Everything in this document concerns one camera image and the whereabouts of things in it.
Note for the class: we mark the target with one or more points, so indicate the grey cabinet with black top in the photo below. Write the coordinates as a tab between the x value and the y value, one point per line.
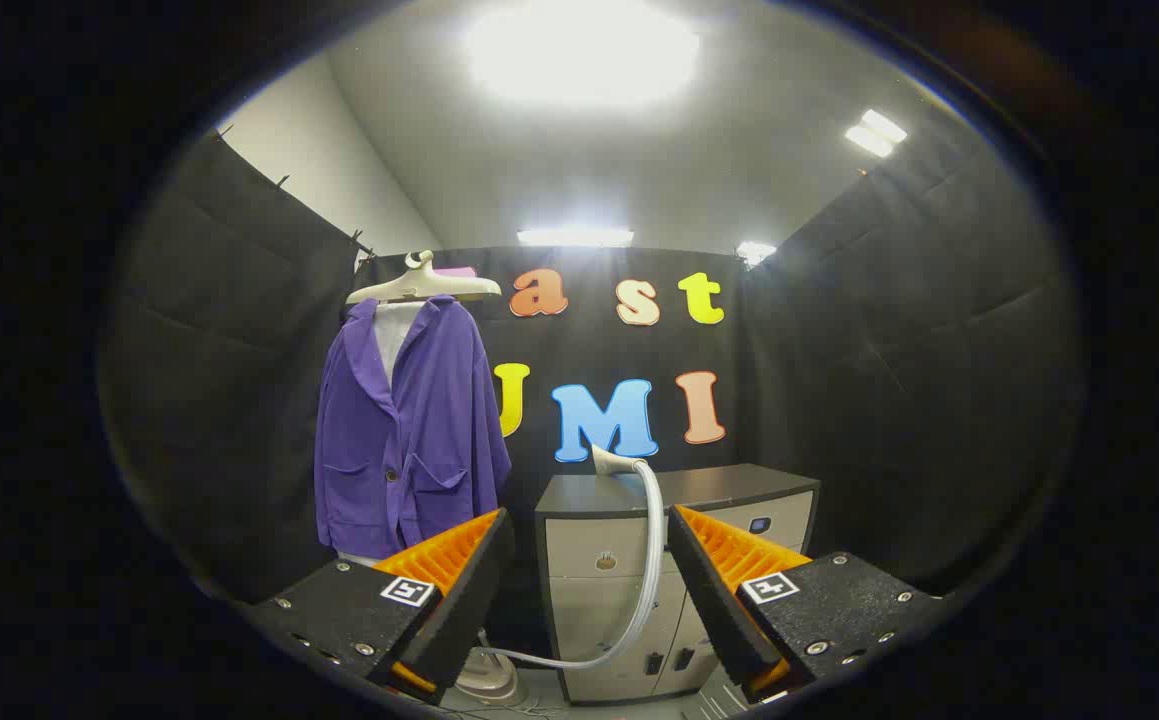
599	540

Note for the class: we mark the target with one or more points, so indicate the double ceiling light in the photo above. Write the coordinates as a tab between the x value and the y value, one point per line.
876	133

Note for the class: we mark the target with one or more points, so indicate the white clothes hanger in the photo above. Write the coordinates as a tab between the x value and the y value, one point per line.
419	287

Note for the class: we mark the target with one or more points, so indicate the white garment steamer base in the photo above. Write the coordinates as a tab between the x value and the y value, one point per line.
489	682

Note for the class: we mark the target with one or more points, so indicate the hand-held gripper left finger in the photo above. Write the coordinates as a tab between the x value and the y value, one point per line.
469	590

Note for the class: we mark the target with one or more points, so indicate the long ceiling light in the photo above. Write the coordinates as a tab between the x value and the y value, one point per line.
575	237

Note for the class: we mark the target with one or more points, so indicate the small ceiling light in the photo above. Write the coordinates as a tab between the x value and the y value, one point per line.
755	252

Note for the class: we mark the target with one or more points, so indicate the large ceiling light panel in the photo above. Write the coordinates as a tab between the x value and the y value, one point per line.
579	50

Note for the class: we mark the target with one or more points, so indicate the white padded ironing form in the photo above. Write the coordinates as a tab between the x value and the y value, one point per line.
394	335

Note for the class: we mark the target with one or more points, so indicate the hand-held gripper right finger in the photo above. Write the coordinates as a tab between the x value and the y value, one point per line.
709	590

